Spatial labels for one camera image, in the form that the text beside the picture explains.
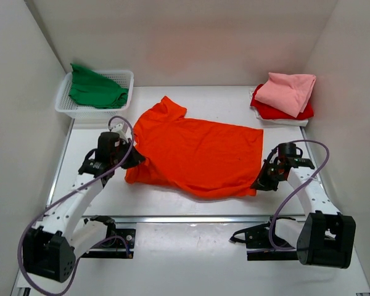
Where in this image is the orange t shirt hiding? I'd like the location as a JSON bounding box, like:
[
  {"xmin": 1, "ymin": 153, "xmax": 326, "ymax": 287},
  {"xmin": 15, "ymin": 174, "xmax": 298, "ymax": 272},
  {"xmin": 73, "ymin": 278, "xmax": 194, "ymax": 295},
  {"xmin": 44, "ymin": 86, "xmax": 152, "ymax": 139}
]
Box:
[{"xmin": 125, "ymin": 96, "xmax": 264, "ymax": 200}]

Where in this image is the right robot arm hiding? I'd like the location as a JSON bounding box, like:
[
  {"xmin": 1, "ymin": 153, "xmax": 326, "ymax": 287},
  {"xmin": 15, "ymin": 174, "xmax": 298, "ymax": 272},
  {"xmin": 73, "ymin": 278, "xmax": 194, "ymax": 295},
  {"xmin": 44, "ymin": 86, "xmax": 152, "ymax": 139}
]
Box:
[{"xmin": 251, "ymin": 141, "xmax": 356, "ymax": 269}]

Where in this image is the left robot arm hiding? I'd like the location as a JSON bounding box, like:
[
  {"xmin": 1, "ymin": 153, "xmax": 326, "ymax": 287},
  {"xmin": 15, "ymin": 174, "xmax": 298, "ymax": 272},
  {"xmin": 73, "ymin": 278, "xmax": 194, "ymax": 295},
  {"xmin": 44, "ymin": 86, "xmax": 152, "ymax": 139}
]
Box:
[{"xmin": 20, "ymin": 131, "xmax": 145, "ymax": 283}]

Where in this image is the red folded t shirt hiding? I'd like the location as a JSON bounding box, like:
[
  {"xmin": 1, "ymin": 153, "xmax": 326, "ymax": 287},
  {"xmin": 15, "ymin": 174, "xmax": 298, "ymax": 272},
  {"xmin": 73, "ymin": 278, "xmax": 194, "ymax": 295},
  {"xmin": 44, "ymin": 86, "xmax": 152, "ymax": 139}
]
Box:
[{"xmin": 250, "ymin": 84, "xmax": 314, "ymax": 120}]

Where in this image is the pink folded t shirt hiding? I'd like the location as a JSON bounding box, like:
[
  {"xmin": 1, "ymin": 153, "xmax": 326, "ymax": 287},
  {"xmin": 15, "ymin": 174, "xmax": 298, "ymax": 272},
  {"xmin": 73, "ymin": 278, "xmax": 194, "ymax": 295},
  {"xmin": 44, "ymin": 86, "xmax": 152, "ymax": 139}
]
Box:
[{"xmin": 255, "ymin": 72, "xmax": 316, "ymax": 117}]

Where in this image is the green t shirt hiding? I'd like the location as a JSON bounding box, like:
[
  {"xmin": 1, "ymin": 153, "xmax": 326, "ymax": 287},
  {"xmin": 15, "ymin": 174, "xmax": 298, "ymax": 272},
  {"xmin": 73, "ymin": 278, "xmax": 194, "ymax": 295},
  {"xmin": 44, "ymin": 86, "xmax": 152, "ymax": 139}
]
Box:
[{"xmin": 69, "ymin": 64, "xmax": 129, "ymax": 109}]

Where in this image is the white plastic basket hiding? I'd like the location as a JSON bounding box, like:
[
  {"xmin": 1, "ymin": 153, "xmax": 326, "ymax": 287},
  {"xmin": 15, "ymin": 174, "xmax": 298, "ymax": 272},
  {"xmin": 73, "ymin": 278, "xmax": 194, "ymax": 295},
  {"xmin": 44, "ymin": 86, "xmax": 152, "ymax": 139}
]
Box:
[{"xmin": 55, "ymin": 65, "xmax": 134, "ymax": 120}]

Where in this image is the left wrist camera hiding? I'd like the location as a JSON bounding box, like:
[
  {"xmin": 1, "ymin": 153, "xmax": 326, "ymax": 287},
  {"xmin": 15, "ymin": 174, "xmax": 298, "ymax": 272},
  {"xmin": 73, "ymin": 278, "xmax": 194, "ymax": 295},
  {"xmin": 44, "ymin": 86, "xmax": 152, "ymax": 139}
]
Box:
[{"xmin": 109, "ymin": 122, "xmax": 132, "ymax": 142}]

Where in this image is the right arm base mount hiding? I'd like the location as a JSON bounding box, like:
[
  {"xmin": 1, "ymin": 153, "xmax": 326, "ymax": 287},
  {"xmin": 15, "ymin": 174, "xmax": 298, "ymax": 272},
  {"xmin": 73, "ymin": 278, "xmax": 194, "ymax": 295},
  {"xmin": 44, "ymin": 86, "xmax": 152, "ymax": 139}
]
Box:
[{"xmin": 229, "ymin": 217, "xmax": 305, "ymax": 261}]

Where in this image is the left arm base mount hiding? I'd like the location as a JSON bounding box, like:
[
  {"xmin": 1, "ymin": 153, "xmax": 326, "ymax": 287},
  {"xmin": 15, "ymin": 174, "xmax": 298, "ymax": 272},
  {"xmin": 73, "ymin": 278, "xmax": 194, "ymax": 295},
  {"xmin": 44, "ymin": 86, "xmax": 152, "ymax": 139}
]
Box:
[{"xmin": 72, "ymin": 216, "xmax": 136, "ymax": 259}]

